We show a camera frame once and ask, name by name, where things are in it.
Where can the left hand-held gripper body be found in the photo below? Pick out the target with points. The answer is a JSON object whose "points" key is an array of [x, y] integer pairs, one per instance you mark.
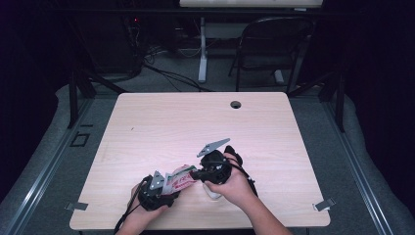
{"points": [[153, 199]]}

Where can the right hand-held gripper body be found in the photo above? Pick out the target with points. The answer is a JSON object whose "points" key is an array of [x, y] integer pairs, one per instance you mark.
{"points": [[215, 168]]}

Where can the pink plastic bag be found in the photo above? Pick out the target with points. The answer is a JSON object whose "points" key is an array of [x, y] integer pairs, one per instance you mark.
{"points": [[179, 181]]}

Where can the clear container with black lid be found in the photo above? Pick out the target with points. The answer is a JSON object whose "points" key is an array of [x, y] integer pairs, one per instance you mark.
{"points": [[212, 195]]}

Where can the person's left hand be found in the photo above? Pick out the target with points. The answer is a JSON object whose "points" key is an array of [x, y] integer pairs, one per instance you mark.
{"points": [[143, 215]]}

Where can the person's right hand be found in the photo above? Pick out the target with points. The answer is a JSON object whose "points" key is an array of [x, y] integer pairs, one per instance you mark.
{"points": [[236, 187]]}

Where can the grey metal table clip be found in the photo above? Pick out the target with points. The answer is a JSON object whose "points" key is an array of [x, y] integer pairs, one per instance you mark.
{"points": [[323, 204], [76, 206]]}

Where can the white desk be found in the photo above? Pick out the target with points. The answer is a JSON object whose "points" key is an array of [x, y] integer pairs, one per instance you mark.
{"points": [[203, 49]]}

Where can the black metal stand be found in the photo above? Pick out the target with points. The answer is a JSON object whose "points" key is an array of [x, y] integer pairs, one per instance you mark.
{"points": [[340, 104], [73, 98]]}

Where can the black folding chair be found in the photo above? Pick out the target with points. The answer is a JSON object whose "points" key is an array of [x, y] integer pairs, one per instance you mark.
{"points": [[267, 49]]}

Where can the black computer tower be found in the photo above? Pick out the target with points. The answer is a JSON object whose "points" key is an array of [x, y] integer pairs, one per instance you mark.
{"points": [[111, 42]]}

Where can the metal floor rail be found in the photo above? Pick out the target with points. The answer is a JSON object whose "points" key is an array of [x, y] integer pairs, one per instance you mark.
{"points": [[49, 166], [359, 169]]}

